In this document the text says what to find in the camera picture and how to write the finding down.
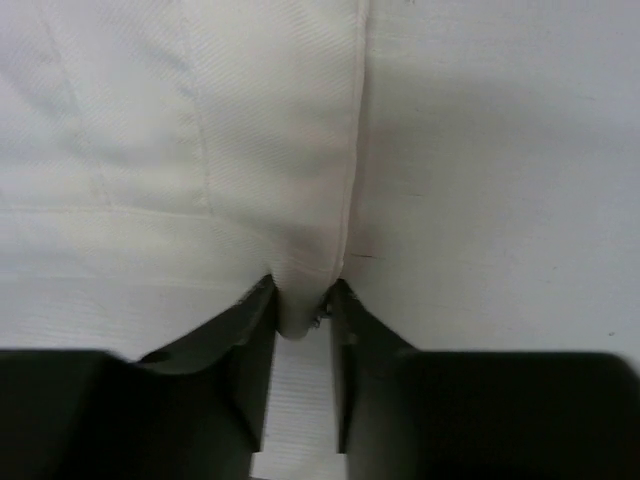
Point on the white fabric skirt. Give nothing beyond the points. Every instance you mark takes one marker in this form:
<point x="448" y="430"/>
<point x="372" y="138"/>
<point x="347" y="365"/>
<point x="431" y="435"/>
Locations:
<point x="158" y="157"/>

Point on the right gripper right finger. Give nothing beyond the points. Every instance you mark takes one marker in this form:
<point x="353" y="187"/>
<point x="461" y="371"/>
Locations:
<point x="404" y="413"/>

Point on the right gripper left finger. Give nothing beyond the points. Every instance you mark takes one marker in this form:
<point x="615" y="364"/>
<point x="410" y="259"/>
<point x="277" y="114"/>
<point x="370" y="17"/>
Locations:
<point x="192" y="409"/>

